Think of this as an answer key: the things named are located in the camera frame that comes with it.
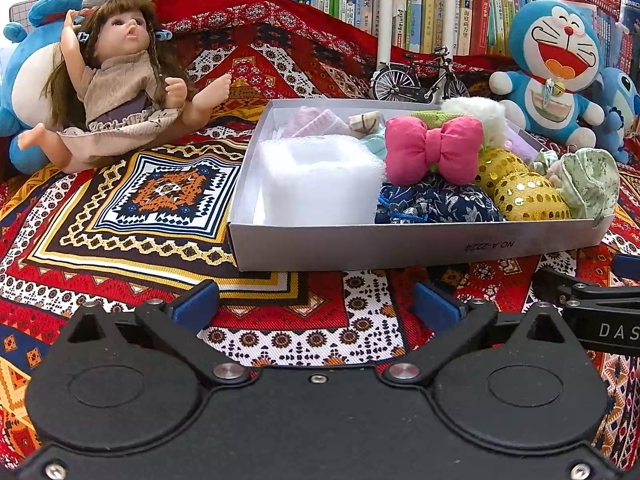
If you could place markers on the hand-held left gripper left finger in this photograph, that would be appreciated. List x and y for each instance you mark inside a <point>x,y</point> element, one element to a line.
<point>194,305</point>

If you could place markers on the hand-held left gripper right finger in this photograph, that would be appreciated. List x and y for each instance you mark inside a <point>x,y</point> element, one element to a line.
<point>436,306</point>

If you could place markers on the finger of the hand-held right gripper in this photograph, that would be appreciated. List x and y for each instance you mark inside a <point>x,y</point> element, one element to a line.
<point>627,267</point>
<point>565,292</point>

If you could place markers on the white cardboard box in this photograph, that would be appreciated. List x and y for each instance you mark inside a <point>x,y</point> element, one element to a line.
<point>400,247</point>

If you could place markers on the pale green floral scrunchie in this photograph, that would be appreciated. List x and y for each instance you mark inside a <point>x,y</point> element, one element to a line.
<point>590,185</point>

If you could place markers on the gold sequin bow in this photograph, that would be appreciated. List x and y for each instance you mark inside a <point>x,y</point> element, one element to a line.
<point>530,195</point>

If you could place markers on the pink fabric bow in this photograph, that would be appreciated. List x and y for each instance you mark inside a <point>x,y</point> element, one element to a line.
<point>430,150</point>

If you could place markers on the purple plush toy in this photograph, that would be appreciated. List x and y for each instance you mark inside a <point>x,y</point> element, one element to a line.
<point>520,142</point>

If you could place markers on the light blue face masks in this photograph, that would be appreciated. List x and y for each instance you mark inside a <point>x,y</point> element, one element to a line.
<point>375,145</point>

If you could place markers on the white foam block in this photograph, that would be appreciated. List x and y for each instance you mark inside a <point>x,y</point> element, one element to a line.
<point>315,180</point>

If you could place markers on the white fluffy pompom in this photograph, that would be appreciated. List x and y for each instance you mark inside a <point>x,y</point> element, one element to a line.
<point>480,117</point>

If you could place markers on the small beige bundle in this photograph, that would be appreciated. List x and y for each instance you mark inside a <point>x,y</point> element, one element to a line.
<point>365,122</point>

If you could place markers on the pale pink towel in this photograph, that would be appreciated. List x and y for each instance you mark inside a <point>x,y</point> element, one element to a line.
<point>315,122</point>

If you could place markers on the red patterned blanket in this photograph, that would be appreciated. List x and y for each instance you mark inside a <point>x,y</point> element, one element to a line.
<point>125,240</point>

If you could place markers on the blue alien plush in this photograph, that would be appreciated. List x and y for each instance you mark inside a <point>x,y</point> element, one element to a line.
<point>622,110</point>

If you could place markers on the blue cat plush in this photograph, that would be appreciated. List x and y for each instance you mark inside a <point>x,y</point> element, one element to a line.
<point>550,100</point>

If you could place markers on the brown-haired baby doll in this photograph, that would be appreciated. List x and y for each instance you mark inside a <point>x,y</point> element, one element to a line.
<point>120,95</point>

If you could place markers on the black model bicycle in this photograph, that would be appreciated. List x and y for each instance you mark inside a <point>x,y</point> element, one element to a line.
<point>387,85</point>

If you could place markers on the blue printed package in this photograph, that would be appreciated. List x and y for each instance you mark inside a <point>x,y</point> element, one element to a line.
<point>630,5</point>

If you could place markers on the blue and white plush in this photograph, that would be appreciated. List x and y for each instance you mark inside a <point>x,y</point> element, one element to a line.
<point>30,90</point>

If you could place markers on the row of upright books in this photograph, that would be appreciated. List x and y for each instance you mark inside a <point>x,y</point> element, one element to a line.
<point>430,10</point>

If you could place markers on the white pole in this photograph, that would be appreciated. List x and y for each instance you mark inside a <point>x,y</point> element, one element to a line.
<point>451,5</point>
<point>386,10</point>

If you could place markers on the grey grid board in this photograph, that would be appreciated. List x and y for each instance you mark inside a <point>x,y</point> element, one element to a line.
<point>22,10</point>

